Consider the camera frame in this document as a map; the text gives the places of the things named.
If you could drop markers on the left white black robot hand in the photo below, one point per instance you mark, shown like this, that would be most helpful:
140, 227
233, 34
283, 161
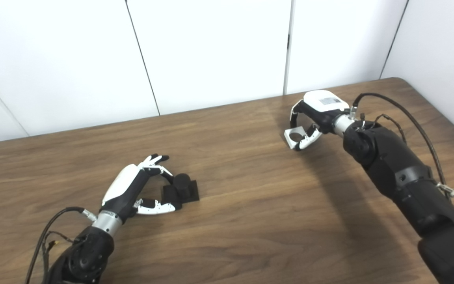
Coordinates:
122, 185

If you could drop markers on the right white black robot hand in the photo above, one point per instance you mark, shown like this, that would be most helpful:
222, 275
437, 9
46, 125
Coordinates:
323, 103

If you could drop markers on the black peg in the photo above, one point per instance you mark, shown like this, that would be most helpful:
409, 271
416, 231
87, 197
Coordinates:
181, 185

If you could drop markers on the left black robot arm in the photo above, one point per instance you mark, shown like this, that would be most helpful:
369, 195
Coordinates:
87, 256

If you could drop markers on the white square piece with hole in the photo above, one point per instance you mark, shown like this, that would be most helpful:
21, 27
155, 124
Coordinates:
288, 140

